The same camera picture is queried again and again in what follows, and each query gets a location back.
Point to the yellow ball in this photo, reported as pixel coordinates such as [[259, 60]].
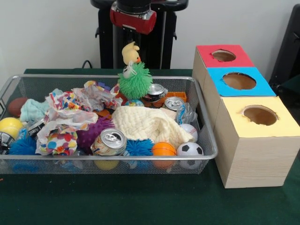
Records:
[[9, 126]]

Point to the dark red ball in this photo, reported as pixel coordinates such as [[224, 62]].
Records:
[[18, 107]]

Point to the blue spiky ball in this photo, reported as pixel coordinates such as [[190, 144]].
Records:
[[21, 146]]

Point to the yellow plush toy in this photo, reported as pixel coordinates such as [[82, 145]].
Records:
[[131, 53]]

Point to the green fuzzy toy with eyes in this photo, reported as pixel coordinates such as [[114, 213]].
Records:
[[135, 83]]

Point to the black chair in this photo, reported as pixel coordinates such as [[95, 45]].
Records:
[[290, 51]]

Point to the black silver drink can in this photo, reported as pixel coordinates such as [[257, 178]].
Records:
[[33, 129]]

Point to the wooden box with three holes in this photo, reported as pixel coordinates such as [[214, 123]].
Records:
[[253, 159]]

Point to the crushed silver can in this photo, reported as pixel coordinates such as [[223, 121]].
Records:
[[108, 142]]

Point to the purple spiky ball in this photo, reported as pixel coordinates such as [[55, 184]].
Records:
[[91, 133]]

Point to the colourful patterned cloth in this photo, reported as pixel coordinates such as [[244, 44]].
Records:
[[63, 117]]

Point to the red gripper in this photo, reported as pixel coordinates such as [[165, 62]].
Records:
[[133, 22]]

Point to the cream knitted cloth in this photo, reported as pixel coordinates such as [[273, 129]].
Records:
[[150, 125]]

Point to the crushed black drink can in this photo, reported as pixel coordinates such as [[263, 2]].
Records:
[[4, 142]]

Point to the small orange basketball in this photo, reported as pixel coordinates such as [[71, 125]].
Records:
[[163, 149]]

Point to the orange toy block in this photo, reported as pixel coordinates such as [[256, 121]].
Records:
[[177, 96]]

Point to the light teal knitted cloth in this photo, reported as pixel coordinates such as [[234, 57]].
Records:
[[33, 111]]

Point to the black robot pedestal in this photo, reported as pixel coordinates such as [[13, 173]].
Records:
[[164, 47]]

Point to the small soccer ball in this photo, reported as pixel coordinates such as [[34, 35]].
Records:
[[189, 150]]

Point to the clear mesh bin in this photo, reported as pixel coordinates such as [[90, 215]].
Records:
[[211, 140]]

